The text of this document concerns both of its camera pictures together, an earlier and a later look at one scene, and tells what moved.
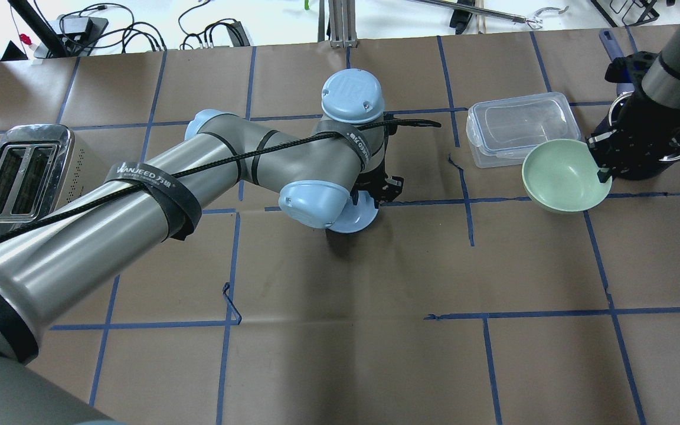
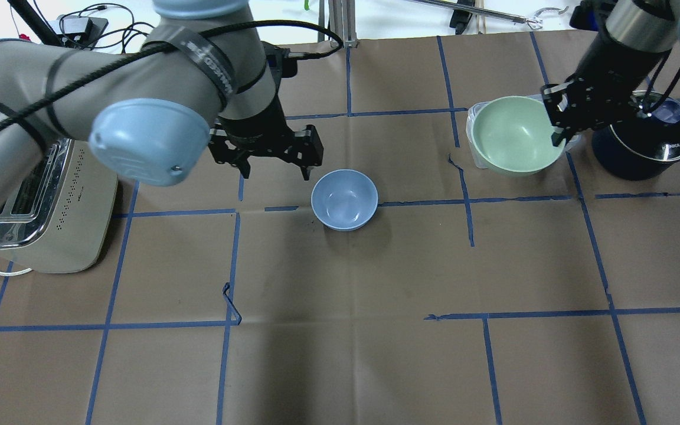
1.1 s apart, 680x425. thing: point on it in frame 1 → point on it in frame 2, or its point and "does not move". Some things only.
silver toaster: (36, 170) does not move
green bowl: (561, 175) → (512, 135)
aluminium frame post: (342, 23) does not move
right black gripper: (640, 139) → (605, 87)
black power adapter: (460, 18) does not move
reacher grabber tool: (533, 20) does not move
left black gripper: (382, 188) → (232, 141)
